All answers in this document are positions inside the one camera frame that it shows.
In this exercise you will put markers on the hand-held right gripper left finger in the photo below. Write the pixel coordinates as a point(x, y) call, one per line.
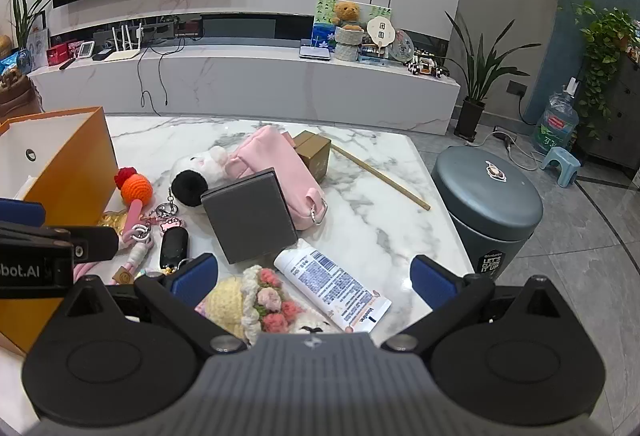
point(192, 277)

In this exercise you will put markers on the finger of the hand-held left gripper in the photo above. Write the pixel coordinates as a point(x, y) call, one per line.
point(20, 212)
point(95, 243)

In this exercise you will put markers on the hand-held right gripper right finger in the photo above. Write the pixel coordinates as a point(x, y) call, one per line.
point(434, 283)

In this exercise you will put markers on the white panda plush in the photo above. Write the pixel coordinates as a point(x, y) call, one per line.
point(197, 165)

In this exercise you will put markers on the pink white plush toy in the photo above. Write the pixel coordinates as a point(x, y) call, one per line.
point(280, 165)

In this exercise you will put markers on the brown square box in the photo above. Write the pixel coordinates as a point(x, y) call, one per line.
point(314, 155)

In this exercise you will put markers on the white marble desktop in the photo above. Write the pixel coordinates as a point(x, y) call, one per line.
point(380, 226)

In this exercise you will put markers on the yellow charm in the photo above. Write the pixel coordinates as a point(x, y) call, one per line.
point(111, 222)

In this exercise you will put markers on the black key fob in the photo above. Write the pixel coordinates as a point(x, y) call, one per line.
point(174, 248)

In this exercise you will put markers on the pink cat charm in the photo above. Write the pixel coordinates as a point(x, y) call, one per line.
point(172, 222)

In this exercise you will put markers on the orange crochet flower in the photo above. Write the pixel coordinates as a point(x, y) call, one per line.
point(136, 188)

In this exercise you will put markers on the crochet doll with pink flowers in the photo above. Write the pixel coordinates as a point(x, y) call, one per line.
point(260, 301)

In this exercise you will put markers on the dark grey square box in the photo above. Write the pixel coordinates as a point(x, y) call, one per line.
point(250, 216)

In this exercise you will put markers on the grey trash can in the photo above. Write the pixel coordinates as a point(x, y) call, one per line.
point(485, 201)

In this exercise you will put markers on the white cream tube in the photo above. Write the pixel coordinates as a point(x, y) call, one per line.
point(325, 281)

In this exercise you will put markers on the gold vase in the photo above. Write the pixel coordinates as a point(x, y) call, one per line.
point(17, 98)

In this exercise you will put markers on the wooden stick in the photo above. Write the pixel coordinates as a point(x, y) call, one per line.
point(380, 178)

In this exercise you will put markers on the blue snack bag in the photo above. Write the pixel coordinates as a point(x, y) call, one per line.
point(10, 63)

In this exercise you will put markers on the black remote control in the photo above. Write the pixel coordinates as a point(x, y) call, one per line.
point(66, 64)

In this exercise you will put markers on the red box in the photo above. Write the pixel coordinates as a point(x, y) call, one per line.
point(57, 53)

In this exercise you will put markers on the potted plant in black pot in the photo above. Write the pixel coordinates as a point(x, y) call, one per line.
point(472, 115)

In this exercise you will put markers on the blue plastic stool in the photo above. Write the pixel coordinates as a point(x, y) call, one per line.
point(560, 163)

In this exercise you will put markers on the white digital clock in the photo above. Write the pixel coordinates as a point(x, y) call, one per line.
point(86, 49)

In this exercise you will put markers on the black flat device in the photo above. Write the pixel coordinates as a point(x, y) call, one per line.
point(102, 54)

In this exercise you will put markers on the green plant in blue vase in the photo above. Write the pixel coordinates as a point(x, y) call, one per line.
point(25, 20)

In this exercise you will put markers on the white router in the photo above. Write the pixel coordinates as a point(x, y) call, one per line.
point(125, 51)

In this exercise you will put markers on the large water jug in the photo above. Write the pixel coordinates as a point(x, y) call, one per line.
point(555, 120)

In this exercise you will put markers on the white marble television console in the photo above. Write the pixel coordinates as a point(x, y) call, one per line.
point(275, 80)

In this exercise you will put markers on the black and white toy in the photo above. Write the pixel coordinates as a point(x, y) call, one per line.
point(425, 64)

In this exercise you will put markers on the round patterned fan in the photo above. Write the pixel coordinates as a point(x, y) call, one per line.
point(402, 46)

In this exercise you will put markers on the dark grey cabinet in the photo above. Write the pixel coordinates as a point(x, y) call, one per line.
point(620, 125)

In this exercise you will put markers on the white flat box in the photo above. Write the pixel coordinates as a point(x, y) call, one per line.
point(315, 53)

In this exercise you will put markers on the round white hand fan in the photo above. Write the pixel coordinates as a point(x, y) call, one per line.
point(380, 31)

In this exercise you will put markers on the green painting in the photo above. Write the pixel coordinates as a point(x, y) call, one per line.
point(322, 23)

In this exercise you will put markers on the brown teddy bear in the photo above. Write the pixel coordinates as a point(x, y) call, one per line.
point(346, 13)

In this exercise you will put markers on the green leafy plant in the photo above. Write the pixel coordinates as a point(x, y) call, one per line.
point(605, 40)

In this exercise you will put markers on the picture frame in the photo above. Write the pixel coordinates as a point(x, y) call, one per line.
point(39, 43)

